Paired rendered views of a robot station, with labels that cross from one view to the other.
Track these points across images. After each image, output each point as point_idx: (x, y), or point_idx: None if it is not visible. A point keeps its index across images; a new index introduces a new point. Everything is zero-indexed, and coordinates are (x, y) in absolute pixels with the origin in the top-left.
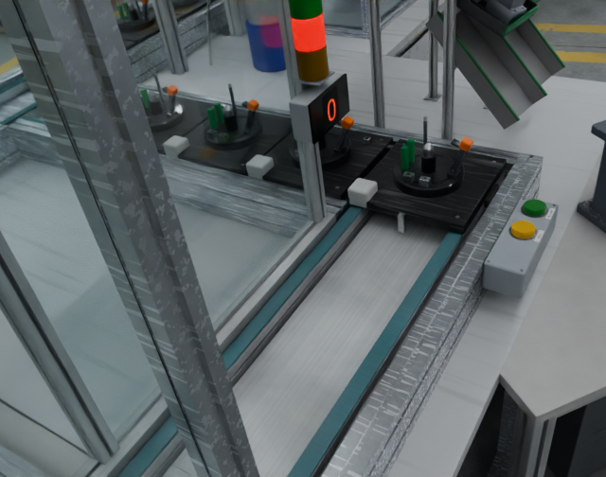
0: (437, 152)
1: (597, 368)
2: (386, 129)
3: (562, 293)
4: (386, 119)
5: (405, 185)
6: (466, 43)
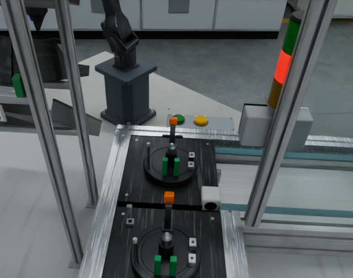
0: (145, 161)
1: (240, 117)
2: (93, 222)
3: None
4: None
5: (196, 168)
6: None
